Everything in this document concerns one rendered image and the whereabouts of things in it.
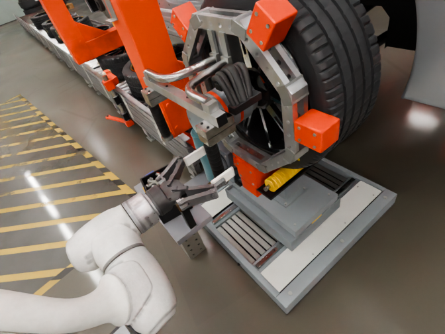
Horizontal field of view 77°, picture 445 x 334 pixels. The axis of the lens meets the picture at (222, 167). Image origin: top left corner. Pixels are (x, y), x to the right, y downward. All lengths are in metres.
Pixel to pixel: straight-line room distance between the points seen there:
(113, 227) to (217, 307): 0.88
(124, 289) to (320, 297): 1.00
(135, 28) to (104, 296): 0.99
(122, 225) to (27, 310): 0.22
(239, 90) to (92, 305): 0.54
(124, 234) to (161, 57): 0.87
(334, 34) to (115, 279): 0.74
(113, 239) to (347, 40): 0.74
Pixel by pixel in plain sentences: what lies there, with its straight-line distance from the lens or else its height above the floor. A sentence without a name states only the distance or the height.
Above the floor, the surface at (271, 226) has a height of 0.15.
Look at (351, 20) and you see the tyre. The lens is 0.87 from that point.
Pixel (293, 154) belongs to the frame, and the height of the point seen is 0.77.
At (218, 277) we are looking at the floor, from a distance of 1.51.
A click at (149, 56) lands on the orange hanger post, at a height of 0.94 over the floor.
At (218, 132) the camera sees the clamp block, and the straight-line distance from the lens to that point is 0.70.
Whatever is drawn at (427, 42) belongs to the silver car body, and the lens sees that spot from 1.03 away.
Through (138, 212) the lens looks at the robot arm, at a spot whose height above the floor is 0.86.
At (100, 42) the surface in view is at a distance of 3.26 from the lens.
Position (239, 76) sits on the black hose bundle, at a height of 1.03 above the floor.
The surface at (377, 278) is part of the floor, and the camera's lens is 1.50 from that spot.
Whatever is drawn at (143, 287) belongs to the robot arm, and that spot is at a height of 0.83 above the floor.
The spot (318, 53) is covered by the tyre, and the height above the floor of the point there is 1.03.
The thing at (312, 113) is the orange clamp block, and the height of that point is 0.88.
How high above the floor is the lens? 1.33
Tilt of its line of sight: 42 degrees down
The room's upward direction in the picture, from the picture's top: 17 degrees counter-clockwise
